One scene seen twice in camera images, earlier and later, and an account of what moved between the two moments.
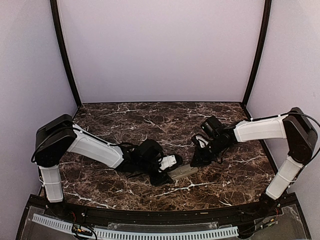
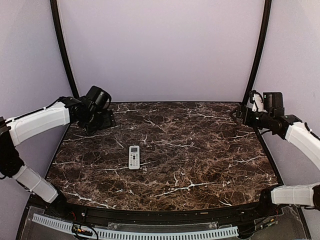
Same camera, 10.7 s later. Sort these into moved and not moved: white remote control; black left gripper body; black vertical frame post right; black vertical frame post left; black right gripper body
Moved: white remote control; black left gripper body; black right gripper body
Not moved: black vertical frame post right; black vertical frame post left
